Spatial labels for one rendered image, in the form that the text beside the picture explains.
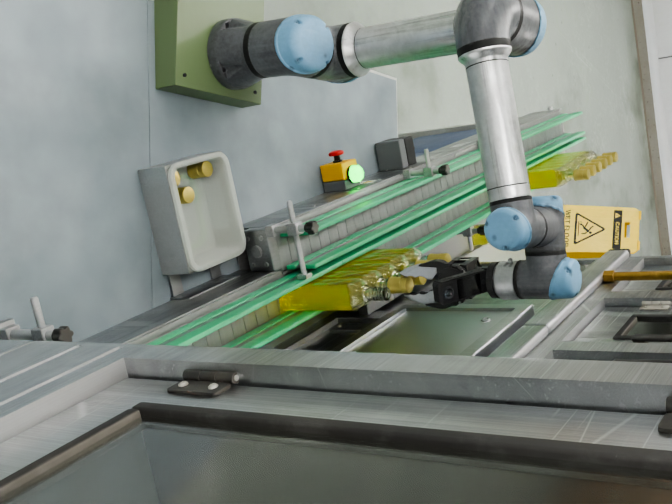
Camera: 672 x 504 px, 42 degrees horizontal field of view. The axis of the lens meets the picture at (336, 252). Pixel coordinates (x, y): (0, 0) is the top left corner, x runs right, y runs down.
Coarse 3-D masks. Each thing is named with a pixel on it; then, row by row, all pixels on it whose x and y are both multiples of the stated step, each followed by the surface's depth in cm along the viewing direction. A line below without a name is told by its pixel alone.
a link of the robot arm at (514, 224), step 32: (480, 0) 152; (512, 0) 153; (480, 32) 149; (512, 32) 155; (480, 64) 151; (480, 96) 151; (512, 96) 151; (480, 128) 152; (512, 128) 150; (512, 160) 149; (512, 192) 149; (512, 224) 147; (544, 224) 154
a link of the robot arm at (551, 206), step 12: (540, 204) 159; (552, 204) 159; (552, 216) 158; (564, 216) 162; (552, 228) 157; (564, 228) 161; (552, 240) 159; (564, 240) 161; (528, 252) 162; (540, 252) 160; (552, 252) 159; (564, 252) 161
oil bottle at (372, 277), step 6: (354, 270) 188; (360, 270) 187; (366, 270) 186; (372, 270) 185; (324, 276) 188; (330, 276) 187; (336, 276) 186; (342, 276) 185; (348, 276) 184; (354, 276) 183; (360, 276) 182; (366, 276) 181; (372, 276) 181; (378, 276) 182; (372, 282) 181
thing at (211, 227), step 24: (216, 168) 183; (216, 192) 185; (192, 216) 183; (216, 216) 187; (240, 216) 185; (192, 240) 183; (216, 240) 189; (240, 240) 185; (192, 264) 173; (216, 264) 178
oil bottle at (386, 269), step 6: (348, 264) 195; (354, 264) 194; (360, 264) 193; (366, 264) 192; (372, 264) 190; (378, 264) 189; (384, 264) 188; (390, 264) 188; (336, 270) 192; (342, 270) 191; (348, 270) 190; (378, 270) 186; (384, 270) 186; (390, 270) 186; (396, 270) 188; (384, 276) 185; (390, 276) 186
